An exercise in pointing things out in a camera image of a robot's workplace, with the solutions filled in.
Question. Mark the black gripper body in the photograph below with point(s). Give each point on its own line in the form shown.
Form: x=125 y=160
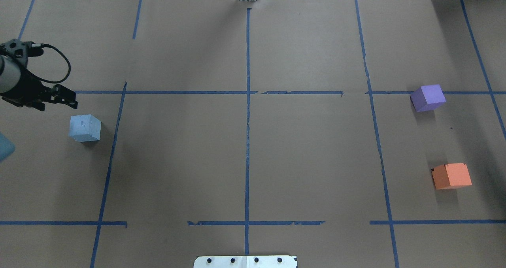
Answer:
x=27 y=87

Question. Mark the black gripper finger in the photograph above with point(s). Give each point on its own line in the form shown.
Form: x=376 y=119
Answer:
x=62 y=95

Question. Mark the light blue foam block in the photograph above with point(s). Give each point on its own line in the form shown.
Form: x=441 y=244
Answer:
x=85 y=128

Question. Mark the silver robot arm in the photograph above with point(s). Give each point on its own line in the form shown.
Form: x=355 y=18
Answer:
x=6 y=62

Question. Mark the purple foam block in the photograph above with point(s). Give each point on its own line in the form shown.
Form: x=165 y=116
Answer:
x=427 y=98

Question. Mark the orange foam block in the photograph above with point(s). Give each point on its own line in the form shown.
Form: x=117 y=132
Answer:
x=451 y=176

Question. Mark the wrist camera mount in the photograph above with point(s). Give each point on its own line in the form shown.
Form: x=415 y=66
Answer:
x=21 y=51

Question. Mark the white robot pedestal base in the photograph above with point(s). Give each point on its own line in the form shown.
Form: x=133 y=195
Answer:
x=247 y=261

